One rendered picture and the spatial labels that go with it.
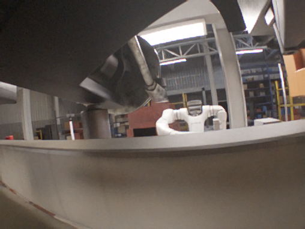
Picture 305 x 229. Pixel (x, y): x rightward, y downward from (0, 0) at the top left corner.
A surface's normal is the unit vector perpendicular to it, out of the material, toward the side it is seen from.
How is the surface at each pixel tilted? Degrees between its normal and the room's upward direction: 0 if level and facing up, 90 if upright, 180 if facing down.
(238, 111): 90
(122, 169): 90
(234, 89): 90
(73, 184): 90
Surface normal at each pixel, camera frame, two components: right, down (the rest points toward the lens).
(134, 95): -0.33, 0.05
